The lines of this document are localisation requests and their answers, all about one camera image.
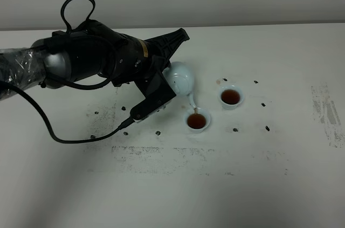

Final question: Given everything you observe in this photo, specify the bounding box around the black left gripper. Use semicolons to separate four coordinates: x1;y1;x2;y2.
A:
110;28;189;87

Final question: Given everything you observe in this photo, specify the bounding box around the light blue porcelain teapot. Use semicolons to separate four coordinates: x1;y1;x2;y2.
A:
163;61;197;109

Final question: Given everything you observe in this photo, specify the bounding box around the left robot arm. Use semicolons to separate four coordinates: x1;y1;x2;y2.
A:
1;20;189;103

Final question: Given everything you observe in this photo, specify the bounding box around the light blue teacup near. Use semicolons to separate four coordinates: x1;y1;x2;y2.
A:
183;107;211;134

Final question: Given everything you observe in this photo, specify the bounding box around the light blue teacup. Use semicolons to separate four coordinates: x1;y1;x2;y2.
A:
183;107;211;134
218;85;245;110

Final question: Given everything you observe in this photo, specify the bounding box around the light blue teacup far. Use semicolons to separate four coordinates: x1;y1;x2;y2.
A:
218;85;245;110

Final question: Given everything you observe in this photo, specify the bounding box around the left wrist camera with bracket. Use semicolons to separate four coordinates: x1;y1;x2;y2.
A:
130;71;176;122

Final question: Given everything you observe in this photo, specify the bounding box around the black left camera cable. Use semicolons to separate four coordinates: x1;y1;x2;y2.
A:
0;0;135;144

